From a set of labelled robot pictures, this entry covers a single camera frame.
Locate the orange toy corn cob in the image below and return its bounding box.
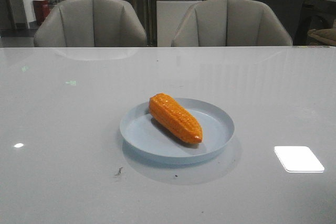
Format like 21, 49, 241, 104
149, 93, 203, 144

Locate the light blue round plate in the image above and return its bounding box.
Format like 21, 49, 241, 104
119, 97, 235, 166

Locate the right beige upholstered chair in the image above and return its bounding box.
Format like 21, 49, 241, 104
171, 0, 292, 47

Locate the beige upholstered chair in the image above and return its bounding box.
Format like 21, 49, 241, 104
34, 0, 147, 47
171, 0, 292, 47

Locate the left beige upholstered chair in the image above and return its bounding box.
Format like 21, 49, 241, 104
34, 0, 147, 47

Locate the red trash bin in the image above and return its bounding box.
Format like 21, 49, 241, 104
33, 0, 50, 25

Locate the dark side chair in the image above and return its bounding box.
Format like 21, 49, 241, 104
293, 0, 335, 46

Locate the beige cushion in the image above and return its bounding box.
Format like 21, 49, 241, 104
307, 28, 335, 46

